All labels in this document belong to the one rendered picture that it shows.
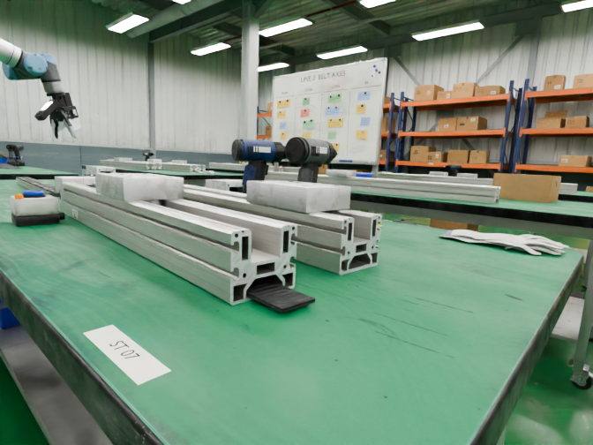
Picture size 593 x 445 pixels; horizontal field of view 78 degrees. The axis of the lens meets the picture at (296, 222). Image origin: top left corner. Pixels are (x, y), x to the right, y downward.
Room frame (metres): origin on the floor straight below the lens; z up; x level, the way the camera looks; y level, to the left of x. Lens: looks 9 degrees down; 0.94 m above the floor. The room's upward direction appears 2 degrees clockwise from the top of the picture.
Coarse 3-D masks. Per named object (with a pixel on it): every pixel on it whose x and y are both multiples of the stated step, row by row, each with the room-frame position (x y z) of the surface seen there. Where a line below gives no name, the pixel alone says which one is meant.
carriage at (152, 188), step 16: (96, 176) 0.73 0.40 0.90; (112, 176) 0.66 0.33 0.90; (128, 176) 0.67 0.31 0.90; (144, 176) 0.69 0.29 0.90; (160, 176) 0.72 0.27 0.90; (112, 192) 0.66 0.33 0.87; (128, 192) 0.63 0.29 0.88; (144, 192) 0.64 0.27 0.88; (160, 192) 0.66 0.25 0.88; (176, 192) 0.69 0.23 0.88
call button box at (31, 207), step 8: (16, 200) 0.77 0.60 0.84; (24, 200) 0.78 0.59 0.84; (32, 200) 0.79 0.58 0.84; (40, 200) 0.80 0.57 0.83; (48, 200) 0.81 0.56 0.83; (56, 200) 0.82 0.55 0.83; (16, 208) 0.77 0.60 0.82; (24, 208) 0.78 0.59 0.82; (32, 208) 0.79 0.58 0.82; (40, 208) 0.80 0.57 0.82; (48, 208) 0.81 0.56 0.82; (56, 208) 0.82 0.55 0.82; (16, 216) 0.78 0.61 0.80; (24, 216) 0.78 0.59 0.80; (32, 216) 0.79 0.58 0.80; (40, 216) 0.80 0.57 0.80; (48, 216) 0.81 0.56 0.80; (56, 216) 0.82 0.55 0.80; (64, 216) 0.86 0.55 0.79; (16, 224) 0.77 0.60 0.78; (24, 224) 0.78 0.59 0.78; (32, 224) 0.79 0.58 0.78; (40, 224) 0.80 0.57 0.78
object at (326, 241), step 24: (192, 192) 0.85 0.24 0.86; (216, 192) 0.91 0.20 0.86; (240, 192) 0.88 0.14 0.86; (264, 216) 0.67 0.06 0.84; (288, 216) 0.61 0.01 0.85; (312, 216) 0.57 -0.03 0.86; (336, 216) 0.54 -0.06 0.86; (360, 216) 0.59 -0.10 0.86; (312, 240) 0.56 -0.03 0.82; (336, 240) 0.53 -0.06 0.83; (360, 240) 0.57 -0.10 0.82; (312, 264) 0.56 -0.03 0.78; (336, 264) 0.53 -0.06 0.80; (360, 264) 0.57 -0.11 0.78
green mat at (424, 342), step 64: (0, 192) 1.39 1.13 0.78; (0, 256) 0.55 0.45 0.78; (64, 256) 0.56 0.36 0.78; (128, 256) 0.58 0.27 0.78; (384, 256) 0.65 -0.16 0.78; (448, 256) 0.67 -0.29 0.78; (512, 256) 0.70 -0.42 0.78; (576, 256) 0.72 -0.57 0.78; (64, 320) 0.34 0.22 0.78; (128, 320) 0.34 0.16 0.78; (192, 320) 0.35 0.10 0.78; (256, 320) 0.36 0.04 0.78; (320, 320) 0.36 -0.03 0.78; (384, 320) 0.37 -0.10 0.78; (448, 320) 0.38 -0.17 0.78; (512, 320) 0.39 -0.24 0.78; (128, 384) 0.24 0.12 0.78; (192, 384) 0.24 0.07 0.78; (256, 384) 0.25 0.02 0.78; (320, 384) 0.25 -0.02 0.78; (384, 384) 0.25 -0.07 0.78; (448, 384) 0.26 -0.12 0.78
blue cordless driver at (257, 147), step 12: (240, 144) 0.99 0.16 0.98; (252, 144) 1.00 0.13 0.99; (264, 144) 1.02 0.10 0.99; (276, 144) 1.04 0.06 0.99; (240, 156) 0.99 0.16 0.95; (252, 156) 1.00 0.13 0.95; (264, 156) 1.02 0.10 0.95; (276, 156) 1.04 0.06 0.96; (252, 168) 1.01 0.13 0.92; (264, 168) 1.03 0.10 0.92; (252, 180) 1.01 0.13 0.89
